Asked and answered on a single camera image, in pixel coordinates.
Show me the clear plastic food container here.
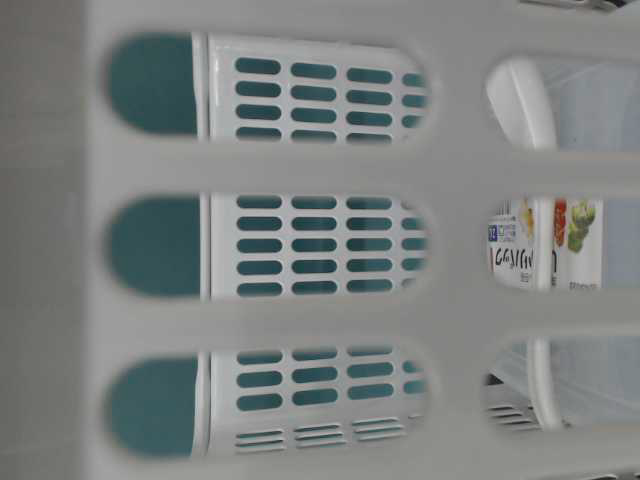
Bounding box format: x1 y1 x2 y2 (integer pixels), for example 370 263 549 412
486 57 639 430

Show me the white plastic shopping basket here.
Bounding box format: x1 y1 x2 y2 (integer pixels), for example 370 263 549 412
1 1 639 479

